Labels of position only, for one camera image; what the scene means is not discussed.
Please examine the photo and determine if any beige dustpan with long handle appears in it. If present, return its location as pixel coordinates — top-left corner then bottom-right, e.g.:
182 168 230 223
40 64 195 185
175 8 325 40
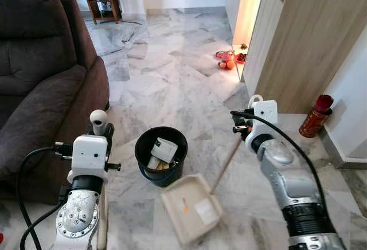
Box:
162 94 264 246

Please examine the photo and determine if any black plastic bucket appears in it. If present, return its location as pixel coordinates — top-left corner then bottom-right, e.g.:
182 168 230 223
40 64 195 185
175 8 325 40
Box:
135 126 189 188

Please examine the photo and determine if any white carton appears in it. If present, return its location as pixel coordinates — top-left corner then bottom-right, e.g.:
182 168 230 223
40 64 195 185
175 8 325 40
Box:
150 138 178 165

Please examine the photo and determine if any red bowl with oranges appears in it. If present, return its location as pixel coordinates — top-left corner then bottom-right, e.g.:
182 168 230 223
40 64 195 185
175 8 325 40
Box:
215 49 236 70

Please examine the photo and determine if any red canister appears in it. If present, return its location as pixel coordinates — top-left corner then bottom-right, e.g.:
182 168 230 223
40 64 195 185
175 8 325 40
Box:
298 94 334 139

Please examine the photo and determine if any dark brown fabric sofa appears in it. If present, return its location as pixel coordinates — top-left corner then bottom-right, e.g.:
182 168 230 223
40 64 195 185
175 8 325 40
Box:
0 0 111 199

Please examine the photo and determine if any white paper piece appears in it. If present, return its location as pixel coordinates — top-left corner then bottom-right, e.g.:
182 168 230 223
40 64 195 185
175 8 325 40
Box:
194 200 217 225

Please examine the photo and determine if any light wood cabinet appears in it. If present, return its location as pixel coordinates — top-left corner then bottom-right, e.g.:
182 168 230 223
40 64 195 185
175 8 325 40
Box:
232 0 367 115

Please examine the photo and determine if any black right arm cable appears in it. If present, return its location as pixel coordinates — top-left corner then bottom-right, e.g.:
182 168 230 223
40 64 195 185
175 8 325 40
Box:
231 110 327 208

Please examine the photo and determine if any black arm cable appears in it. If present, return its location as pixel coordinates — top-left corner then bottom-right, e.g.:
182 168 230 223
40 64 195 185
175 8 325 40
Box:
16 146 69 250
231 110 327 208

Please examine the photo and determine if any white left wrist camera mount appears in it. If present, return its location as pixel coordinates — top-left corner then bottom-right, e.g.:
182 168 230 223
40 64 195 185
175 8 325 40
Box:
68 135 110 185

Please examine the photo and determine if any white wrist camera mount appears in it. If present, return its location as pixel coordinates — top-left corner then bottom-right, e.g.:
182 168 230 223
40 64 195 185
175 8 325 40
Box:
251 98 279 137
68 135 110 185

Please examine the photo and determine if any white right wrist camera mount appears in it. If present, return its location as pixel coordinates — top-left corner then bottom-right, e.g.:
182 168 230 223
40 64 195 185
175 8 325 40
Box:
251 98 279 137

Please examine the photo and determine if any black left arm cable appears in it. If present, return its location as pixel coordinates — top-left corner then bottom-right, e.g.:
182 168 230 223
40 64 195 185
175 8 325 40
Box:
16 146 69 250

